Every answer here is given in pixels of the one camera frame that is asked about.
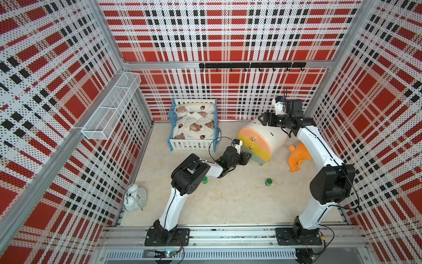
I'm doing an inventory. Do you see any round cabinet with coloured drawers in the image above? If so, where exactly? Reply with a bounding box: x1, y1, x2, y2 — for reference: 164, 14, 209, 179
238, 118, 287, 165

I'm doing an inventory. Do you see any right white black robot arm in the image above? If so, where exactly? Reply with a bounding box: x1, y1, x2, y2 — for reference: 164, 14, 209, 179
258, 96, 356, 245

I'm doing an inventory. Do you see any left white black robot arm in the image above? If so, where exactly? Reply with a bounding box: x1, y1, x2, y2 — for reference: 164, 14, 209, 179
145, 144, 252, 246

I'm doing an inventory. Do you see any orange plush toy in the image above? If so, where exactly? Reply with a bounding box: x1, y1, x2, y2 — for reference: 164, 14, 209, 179
288, 143, 312, 173

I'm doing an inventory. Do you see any bear print bedding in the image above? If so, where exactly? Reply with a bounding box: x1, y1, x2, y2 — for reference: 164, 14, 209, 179
173, 102, 215, 140

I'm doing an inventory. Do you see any blue white toy crib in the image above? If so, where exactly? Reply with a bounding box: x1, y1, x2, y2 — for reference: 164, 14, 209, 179
168, 99, 221, 151

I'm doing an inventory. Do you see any white alarm clock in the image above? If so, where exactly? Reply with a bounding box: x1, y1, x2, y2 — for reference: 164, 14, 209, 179
124, 184, 147, 212

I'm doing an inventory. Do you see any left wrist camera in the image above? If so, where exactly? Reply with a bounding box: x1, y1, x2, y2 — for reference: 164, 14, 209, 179
233, 139, 243, 154

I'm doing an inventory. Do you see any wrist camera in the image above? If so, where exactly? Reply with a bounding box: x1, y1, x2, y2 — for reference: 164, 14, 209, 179
272, 96, 285, 115
233, 139, 243, 154

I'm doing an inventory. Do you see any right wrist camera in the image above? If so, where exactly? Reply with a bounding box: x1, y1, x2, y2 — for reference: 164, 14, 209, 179
272, 96, 285, 115

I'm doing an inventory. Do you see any black hook rail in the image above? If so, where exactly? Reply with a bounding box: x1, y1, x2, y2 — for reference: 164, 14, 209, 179
199, 62, 307, 70

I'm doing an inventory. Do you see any white wire wall basket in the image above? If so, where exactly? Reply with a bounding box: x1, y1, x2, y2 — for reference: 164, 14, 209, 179
82, 72, 141, 140

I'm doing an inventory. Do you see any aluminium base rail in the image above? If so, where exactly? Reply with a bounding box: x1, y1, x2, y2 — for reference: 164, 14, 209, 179
93, 224, 377, 264

